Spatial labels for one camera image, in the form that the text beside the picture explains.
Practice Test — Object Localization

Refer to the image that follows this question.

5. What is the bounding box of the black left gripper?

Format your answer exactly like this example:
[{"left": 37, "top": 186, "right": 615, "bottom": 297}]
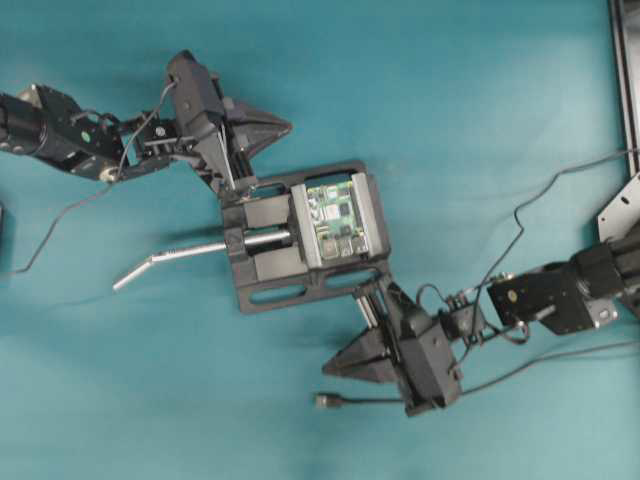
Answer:
[{"left": 167, "top": 50, "right": 292, "bottom": 193}]

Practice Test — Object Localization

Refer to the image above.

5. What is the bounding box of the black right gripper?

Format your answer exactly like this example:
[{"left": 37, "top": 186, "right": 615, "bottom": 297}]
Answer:
[{"left": 322, "top": 280, "right": 461, "bottom": 416}]

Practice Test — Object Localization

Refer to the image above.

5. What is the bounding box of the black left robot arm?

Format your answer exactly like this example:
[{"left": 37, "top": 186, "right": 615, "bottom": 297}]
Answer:
[{"left": 1, "top": 50, "right": 292, "bottom": 192}]

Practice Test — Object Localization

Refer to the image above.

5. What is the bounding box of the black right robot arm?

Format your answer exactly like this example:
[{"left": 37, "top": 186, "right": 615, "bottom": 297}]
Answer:
[{"left": 322, "top": 229, "right": 639, "bottom": 416}]

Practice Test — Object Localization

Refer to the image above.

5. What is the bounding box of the green Raspberry Pi board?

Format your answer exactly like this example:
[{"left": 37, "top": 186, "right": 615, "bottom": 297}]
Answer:
[{"left": 307, "top": 180, "right": 369, "bottom": 261}]

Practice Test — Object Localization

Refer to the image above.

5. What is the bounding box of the black bench vise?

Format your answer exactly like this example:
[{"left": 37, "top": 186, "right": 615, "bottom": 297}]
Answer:
[{"left": 219, "top": 160, "right": 391, "bottom": 313}]

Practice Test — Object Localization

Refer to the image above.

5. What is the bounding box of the thin black left cable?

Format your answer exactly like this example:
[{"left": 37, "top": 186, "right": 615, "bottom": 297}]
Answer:
[{"left": 7, "top": 79, "right": 179, "bottom": 275}]

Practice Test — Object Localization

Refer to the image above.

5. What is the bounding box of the thin black cable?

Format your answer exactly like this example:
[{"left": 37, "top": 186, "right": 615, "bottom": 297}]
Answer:
[
  {"left": 7, "top": 79, "right": 179, "bottom": 275},
  {"left": 472, "top": 147, "right": 640, "bottom": 301}
]

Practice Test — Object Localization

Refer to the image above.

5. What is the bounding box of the silver vise handle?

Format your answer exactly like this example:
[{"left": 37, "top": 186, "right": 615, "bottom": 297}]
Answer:
[{"left": 112, "top": 230, "right": 291, "bottom": 291}]

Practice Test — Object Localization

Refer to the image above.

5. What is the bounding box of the thin black right cable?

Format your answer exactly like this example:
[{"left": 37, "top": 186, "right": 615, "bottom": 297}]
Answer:
[{"left": 472, "top": 147, "right": 640, "bottom": 301}]

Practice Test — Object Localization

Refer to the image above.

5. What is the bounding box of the black aluminium frame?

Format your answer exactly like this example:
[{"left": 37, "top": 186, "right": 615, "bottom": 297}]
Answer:
[{"left": 596, "top": 0, "right": 639, "bottom": 241}]

